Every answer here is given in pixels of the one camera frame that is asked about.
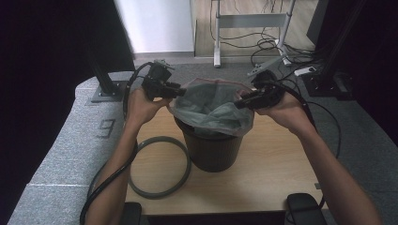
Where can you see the dark green trash bin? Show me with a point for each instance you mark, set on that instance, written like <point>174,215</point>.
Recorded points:
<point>212,153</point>

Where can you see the black metal stand with base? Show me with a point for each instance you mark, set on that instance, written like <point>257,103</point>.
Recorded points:
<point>328,84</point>
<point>109,90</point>

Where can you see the person's right hand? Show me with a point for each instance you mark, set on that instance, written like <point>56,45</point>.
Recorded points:
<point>287,112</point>

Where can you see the light grey floor mat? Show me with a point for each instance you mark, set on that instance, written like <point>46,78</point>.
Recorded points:
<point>62,156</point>

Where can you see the black curtain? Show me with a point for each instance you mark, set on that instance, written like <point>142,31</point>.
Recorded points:
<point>381,78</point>
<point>37,62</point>

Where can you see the black chair armrest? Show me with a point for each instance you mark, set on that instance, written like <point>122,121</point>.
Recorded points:
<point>305,209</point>
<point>131,214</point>

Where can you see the white power strip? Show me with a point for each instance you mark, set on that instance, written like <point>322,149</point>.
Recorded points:
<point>305,71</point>

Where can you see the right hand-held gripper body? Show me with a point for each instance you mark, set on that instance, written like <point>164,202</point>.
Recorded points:
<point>267,87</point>

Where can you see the white metal desk frame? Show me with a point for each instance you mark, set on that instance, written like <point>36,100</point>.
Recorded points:
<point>250,21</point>

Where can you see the grey plastic trash bag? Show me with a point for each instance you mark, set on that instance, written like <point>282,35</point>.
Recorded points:
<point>212,106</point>

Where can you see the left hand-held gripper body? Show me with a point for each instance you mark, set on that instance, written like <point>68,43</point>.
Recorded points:
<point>156,82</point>

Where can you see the person's left hand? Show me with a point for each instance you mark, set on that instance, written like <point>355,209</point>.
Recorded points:
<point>142,108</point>

